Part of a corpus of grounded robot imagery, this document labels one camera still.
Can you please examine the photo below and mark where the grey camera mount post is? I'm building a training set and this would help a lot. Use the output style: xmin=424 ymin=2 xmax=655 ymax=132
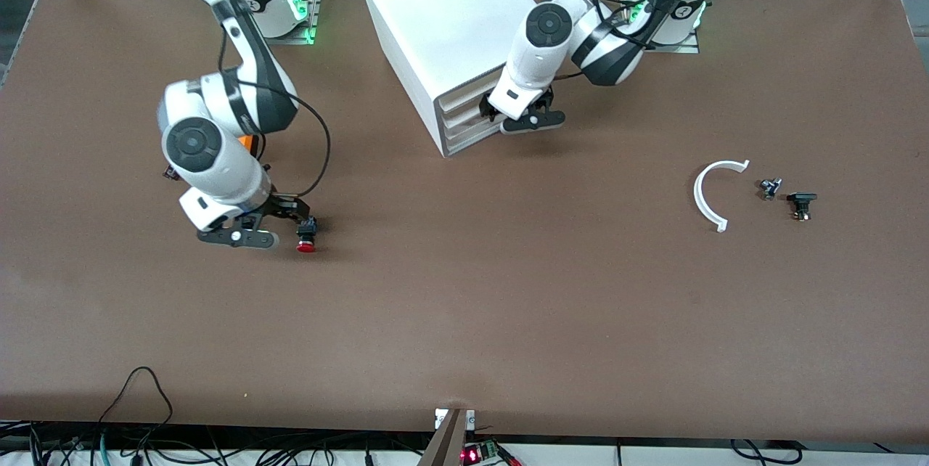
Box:
xmin=417 ymin=408 xmax=477 ymax=466

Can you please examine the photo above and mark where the black flat-head switch part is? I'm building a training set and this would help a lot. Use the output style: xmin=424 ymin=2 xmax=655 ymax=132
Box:
xmin=787 ymin=192 xmax=819 ymax=222

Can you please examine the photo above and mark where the black looped cable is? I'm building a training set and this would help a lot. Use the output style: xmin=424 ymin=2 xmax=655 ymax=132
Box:
xmin=98 ymin=367 xmax=175 ymax=466

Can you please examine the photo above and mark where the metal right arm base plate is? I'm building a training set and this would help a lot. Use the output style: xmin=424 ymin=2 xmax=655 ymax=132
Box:
xmin=279 ymin=0 xmax=322 ymax=46

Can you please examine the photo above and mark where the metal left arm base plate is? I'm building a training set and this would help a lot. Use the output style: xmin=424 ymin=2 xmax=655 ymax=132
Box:
xmin=623 ymin=0 xmax=701 ymax=54

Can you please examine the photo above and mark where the white curved plastic arc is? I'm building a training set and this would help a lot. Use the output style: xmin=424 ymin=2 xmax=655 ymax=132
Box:
xmin=693 ymin=160 xmax=751 ymax=234

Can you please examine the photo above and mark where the red cap push button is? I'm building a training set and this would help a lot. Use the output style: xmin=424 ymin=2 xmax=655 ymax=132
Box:
xmin=295 ymin=215 xmax=319 ymax=254

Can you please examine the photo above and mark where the circuit board with red light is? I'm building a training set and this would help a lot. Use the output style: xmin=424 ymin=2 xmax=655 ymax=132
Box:
xmin=461 ymin=439 xmax=523 ymax=466

